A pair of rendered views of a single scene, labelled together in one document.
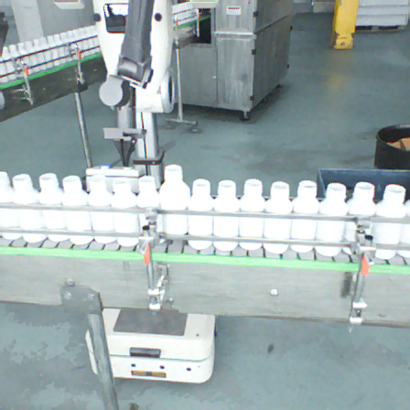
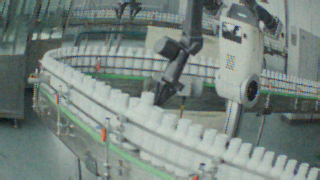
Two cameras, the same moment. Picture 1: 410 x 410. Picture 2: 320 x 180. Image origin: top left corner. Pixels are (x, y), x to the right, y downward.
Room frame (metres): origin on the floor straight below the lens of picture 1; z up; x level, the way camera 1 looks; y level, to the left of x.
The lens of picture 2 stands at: (-0.19, -1.03, 1.47)
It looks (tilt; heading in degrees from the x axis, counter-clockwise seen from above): 10 degrees down; 45
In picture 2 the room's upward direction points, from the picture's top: 9 degrees clockwise
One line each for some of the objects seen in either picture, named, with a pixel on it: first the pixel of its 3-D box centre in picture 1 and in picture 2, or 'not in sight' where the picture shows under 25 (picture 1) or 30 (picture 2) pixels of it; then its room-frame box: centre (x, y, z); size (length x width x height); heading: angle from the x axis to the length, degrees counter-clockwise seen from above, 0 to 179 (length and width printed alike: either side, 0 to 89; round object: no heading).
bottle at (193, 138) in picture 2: (277, 218); (189, 152); (0.82, -0.17, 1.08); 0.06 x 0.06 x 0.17
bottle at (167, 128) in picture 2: (226, 215); (165, 142); (0.83, -0.06, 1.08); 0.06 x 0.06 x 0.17
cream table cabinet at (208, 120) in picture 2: not in sight; (192, 81); (4.27, 2.95, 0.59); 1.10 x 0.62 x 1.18; 155
